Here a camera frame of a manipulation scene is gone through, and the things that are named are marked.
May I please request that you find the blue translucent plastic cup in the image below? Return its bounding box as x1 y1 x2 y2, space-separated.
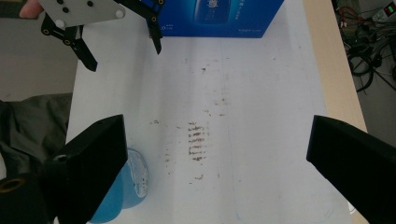
89 147 150 224

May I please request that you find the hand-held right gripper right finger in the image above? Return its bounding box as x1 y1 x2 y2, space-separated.
305 115 396 224

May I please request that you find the dark grey-green clothing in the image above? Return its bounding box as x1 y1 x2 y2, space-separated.
0 92 74 183

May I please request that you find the blue cardboard box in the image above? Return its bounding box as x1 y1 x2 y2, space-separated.
157 0 285 39

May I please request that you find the red cable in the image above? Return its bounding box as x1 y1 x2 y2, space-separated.
338 6 362 30

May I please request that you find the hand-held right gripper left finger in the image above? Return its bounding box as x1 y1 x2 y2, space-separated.
40 114 129 224

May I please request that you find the tangle of black cables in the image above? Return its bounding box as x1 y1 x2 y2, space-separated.
334 0 396 93

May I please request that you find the grey device with lit display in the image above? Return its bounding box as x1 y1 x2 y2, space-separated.
371 1 396 23

